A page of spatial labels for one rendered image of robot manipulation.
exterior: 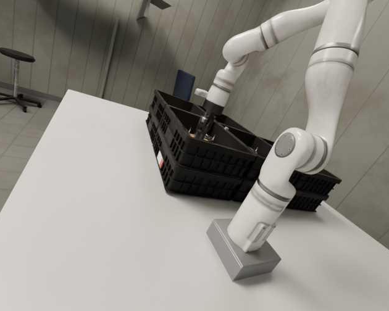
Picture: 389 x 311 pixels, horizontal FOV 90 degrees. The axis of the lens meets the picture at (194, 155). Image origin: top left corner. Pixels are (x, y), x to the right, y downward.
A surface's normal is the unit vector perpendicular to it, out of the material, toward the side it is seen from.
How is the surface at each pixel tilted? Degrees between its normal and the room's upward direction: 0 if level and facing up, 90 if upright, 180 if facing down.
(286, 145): 92
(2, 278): 0
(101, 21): 90
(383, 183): 90
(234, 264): 90
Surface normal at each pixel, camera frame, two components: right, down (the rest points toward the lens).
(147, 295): 0.38, -0.86
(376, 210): -0.84, -0.16
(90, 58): 0.39, 0.49
